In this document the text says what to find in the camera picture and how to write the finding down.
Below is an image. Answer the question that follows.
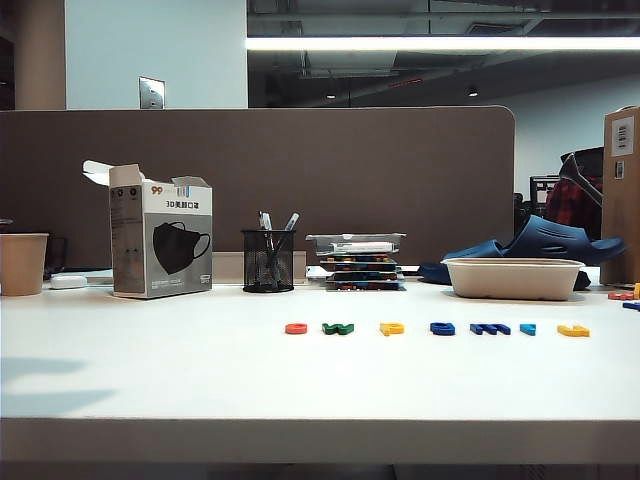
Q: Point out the flat pack of letter magnets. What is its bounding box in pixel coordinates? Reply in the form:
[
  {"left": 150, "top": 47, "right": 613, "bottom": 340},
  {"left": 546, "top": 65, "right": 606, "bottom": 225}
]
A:
[
  {"left": 324, "top": 279, "right": 407, "bottom": 292},
  {"left": 319, "top": 255, "right": 400, "bottom": 267},
  {"left": 327, "top": 269, "right": 404, "bottom": 281}
]

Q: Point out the brown paper cup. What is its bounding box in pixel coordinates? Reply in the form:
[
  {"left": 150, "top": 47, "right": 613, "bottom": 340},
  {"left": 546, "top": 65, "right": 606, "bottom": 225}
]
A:
[{"left": 0, "top": 232, "right": 50, "bottom": 297}]

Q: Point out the clear plastic case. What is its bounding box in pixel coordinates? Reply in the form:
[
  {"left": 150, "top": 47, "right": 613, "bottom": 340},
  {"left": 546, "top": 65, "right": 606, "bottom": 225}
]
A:
[{"left": 305, "top": 232, "right": 407, "bottom": 257}]

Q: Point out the black and silver pen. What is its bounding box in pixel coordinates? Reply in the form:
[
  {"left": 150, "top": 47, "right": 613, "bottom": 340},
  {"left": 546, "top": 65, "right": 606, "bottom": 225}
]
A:
[
  {"left": 272, "top": 212, "right": 301, "bottom": 261},
  {"left": 257, "top": 209, "right": 276, "bottom": 251}
]

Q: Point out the black mesh pen holder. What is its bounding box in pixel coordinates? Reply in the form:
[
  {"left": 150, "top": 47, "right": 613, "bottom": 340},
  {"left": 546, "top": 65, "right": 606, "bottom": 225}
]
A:
[{"left": 241, "top": 229, "right": 296, "bottom": 294}]

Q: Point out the brown desk partition panel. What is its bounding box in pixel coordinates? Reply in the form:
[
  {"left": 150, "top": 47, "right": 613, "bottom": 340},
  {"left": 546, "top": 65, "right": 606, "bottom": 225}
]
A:
[{"left": 0, "top": 105, "right": 517, "bottom": 271}]

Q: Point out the navy blue foam slipper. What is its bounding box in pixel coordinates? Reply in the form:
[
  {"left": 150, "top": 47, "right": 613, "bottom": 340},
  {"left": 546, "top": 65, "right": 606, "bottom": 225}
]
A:
[
  {"left": 502, "top": 214, "right": 627, "bottom": 267},
  {"left": 417, "top": 239, "right": 507, "bottom": 285}
]

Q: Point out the grey face mask box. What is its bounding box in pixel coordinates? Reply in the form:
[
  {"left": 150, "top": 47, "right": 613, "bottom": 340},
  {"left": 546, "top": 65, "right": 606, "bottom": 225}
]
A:
[{"left": 82, "top": 159, "right": 214, "bottom": 300}]

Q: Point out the beige pulp food tray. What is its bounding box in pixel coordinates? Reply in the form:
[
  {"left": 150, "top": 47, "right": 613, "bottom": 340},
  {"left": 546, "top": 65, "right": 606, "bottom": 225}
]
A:
[{"left": 441, "top": 257, "right": 586, "bottom": 302}]

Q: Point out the white ceiling light strip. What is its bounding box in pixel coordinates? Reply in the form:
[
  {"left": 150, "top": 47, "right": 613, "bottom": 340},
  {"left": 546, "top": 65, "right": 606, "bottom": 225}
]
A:
[{"left": 246, "top": 36, "right": 640, "bottom": 52}]

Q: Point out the computer monitor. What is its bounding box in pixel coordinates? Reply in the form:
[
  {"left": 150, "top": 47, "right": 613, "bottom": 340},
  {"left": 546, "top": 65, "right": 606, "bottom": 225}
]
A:
[{"left": 529, "top": 175, "right": 561, "bottom": 205}]

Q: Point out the person in red plaid shirt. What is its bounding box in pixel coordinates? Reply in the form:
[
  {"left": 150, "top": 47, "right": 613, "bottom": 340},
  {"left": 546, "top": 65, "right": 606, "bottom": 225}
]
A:
[{"left": 543, "top": 146, "right": 605, "bottom": 240}]

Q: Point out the white earbuds case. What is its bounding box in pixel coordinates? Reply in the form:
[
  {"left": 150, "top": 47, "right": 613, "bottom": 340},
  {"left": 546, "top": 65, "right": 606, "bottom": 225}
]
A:
[{"left": 49, "top": 273, "right": 89, "bottom": 290}]

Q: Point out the brown cardboard box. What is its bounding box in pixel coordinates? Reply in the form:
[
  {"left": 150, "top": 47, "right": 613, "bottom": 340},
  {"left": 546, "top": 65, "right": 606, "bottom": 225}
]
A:
[{"left": 601, "top": 105, "right": 640, "bottom": 287}]

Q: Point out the metal wall switch plate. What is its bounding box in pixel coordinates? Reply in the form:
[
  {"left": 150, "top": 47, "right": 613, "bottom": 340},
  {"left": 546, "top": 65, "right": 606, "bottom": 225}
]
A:
[{"left": 138, "top": 75, "right": 167, "bottom": 110}]

